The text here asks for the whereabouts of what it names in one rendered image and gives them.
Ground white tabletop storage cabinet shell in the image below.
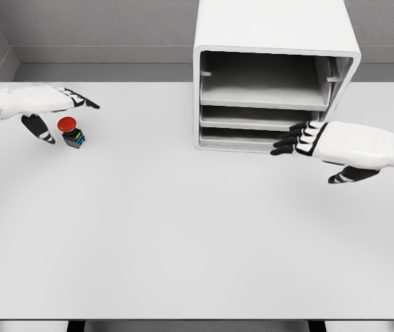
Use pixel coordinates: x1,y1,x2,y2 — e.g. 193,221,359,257
192,0,362,154

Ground red button load switch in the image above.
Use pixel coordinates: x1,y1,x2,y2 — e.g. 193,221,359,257
57,116,87,150

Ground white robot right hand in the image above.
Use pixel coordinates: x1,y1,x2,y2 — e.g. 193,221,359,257
269,120,393,185

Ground shallow white cabinet drawer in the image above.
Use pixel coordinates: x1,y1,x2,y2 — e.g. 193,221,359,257
199,127,293,151
199,105,325,133

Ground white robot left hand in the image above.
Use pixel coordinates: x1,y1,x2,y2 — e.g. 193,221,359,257
13,86,101,145

